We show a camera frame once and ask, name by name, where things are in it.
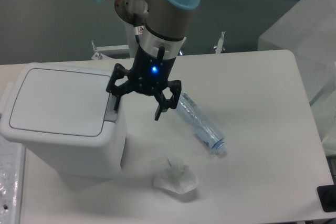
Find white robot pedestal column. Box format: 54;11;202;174
114;0;148;52

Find crushed clear plastic bottle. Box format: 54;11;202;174
176;93;227;155

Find crumpled white tissue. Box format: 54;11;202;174
151;156;198;195

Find white push-lid trash can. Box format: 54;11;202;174
1;63;127;179

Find translucent plastic box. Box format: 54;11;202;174
258;0;335;156

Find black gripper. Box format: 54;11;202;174
106;44;182;121

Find black device at edge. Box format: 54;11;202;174
317;185;335;212

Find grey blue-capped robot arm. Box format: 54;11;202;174
97;0;201;119

